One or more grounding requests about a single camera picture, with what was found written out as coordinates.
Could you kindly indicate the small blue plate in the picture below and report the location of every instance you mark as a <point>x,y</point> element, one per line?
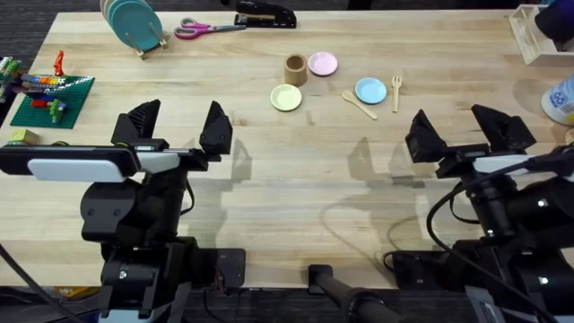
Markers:
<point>371,90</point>

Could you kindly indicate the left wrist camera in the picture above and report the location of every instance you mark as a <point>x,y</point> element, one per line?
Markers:
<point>157,162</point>

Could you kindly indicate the white bottle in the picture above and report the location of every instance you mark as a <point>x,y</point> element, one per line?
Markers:
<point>560,101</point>

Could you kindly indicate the green board with toy blocks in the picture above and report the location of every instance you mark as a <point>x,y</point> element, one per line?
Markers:
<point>63,103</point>

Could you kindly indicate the black stand pole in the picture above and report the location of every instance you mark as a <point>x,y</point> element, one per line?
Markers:
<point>345,294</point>

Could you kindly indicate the wooden peg plate rack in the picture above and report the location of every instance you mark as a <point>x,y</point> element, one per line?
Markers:
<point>163,43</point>

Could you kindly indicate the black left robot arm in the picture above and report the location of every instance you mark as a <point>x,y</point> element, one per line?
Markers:
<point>143,278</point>

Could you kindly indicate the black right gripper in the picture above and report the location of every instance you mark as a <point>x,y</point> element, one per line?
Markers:
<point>491,202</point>

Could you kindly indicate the small pink plate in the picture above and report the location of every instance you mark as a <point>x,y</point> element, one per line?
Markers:
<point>323,63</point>

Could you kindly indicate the small wooden block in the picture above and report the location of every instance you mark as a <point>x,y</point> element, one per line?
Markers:
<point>24,136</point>

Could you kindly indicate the wooden spoon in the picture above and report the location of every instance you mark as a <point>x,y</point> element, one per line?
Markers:
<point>349,95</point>

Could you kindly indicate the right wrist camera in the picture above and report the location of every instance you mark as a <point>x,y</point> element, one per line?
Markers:
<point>500,163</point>

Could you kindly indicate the small yellow-green plate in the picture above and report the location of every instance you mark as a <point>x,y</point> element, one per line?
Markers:
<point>286,97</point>

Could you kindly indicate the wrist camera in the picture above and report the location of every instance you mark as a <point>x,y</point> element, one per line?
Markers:
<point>157,162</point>
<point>500,163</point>

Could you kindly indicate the clear filled box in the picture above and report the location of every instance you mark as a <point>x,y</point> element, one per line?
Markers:
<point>533,45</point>

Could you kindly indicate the wooden fork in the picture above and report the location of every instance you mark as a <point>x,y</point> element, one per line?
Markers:
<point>395,96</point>

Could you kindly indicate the large beige plate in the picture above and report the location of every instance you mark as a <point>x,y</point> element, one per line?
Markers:
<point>103,6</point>

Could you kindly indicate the large teal plate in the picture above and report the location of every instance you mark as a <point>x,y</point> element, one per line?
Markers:
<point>113,5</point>
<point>134,24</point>

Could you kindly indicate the heap of toy blocks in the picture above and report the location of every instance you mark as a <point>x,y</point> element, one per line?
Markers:
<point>8,67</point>

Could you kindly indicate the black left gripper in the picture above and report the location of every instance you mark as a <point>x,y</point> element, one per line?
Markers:
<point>130,211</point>

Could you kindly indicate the brown cylindrical container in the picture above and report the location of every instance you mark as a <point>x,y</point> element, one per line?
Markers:
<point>295,75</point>

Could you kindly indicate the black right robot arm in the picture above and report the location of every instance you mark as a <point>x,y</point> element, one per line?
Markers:
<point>542,233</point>

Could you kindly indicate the black stapler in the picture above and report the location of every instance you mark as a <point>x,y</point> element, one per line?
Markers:
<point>269,18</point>

